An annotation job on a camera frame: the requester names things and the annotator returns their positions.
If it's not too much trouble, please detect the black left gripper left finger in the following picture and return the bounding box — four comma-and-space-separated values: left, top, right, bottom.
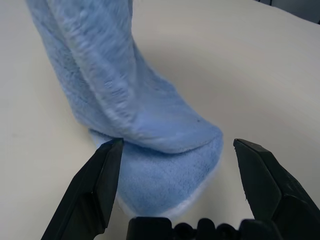
41, 138, 125, 240

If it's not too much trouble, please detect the light blue towel white trim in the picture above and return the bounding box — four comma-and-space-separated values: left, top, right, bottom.
24, 0, 224, 219

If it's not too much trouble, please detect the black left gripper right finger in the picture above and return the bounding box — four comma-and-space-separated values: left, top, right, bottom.
233, 138, 320, 240

